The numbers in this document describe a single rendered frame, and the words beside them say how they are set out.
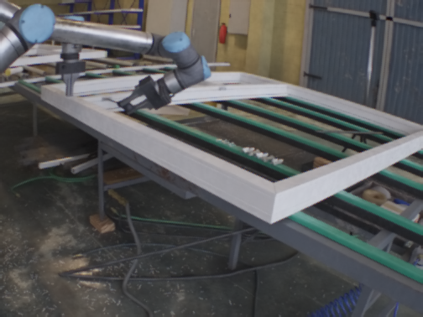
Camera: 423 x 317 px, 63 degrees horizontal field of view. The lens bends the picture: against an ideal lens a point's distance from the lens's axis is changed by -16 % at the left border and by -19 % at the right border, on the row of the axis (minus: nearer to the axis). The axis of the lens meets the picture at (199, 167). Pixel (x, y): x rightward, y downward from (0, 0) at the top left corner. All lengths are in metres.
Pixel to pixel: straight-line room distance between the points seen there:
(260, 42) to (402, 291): 8.34
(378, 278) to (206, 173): 0.50
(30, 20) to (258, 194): 0.75
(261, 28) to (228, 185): 8.07
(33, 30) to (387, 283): 1.06
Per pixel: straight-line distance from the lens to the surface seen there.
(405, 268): 0.83
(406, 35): 7.56
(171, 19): 11.06
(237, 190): 0.92
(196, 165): 1.01
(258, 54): 8.96
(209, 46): 10.60
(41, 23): 1.12
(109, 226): 2.49
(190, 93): 1.98
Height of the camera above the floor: 1.27
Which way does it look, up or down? 21 degrees down
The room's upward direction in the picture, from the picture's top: 5 degrees clockwise
